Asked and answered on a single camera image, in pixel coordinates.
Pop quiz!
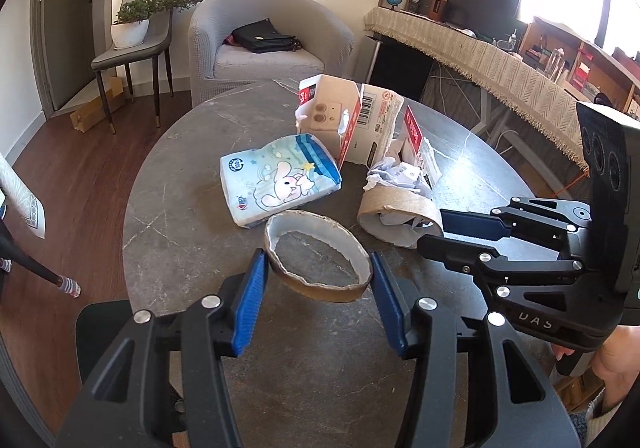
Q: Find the black stool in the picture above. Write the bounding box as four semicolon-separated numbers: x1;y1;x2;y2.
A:
75;300;133;384

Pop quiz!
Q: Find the black monitor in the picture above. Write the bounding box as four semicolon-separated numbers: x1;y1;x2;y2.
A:
444;0;522;36

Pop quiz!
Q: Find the brown cardboard box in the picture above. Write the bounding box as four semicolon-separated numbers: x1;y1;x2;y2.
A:
70;78;126;133

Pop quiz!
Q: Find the brown wooden box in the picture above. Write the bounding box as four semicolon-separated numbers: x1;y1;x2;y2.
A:
419;0;447;21

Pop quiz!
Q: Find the desk with beige cloth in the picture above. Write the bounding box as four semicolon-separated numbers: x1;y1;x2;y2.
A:
364;6;591;169

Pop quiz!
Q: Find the dark door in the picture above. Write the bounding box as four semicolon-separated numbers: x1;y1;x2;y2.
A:
30;0;116;119

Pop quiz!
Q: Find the printed white paper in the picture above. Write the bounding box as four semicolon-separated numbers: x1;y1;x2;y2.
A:
364;148;437;201

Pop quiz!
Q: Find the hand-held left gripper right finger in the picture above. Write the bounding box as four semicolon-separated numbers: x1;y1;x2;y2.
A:
369;250;581;448

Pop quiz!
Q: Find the wooden desk shelf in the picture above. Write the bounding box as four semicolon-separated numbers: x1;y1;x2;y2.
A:
517;16;640;119

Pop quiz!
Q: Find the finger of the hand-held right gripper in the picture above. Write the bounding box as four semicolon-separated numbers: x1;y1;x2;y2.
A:
439;197;594;255
417;234;587;299

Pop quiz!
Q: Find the torn white red cardboard box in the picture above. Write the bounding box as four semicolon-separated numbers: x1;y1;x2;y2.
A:
295;74;406;169

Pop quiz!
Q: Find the orange cable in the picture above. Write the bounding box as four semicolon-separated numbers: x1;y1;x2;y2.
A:
550;170;592;199

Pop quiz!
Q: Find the cardboard tape ring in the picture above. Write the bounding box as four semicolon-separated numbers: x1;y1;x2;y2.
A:
264;210;374;303

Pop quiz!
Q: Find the brown cardboard tube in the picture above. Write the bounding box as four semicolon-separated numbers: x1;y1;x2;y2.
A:
356;183;445;249

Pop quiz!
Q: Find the grey armchair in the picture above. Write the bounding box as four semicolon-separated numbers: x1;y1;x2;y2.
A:
187;0;356;111

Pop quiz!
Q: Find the black cabinet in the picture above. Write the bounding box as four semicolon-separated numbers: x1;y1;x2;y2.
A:
371;36;433;101

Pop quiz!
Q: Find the cartoon print tissue pack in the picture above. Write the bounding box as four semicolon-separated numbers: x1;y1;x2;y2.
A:
220;133;343;229

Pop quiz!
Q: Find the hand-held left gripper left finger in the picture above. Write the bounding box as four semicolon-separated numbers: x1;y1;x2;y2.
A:
55;249;271;448

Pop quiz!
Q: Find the person's right hand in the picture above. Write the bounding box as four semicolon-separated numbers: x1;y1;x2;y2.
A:
554;325;640;416

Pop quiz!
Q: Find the red and white wrapper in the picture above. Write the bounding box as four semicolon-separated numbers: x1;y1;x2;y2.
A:
400;105;443;189

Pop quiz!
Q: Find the potted plant in white pot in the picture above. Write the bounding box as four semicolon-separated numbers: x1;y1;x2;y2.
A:
111;0;207;49

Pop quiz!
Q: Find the black pole with striped tip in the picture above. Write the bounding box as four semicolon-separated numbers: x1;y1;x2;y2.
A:
0;223;82;299

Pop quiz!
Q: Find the white patterned cloth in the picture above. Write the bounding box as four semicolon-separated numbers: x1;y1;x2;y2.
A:
0;153;47;239

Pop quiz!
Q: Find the black handbag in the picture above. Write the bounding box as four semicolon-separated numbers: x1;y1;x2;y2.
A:
231;18;302;53

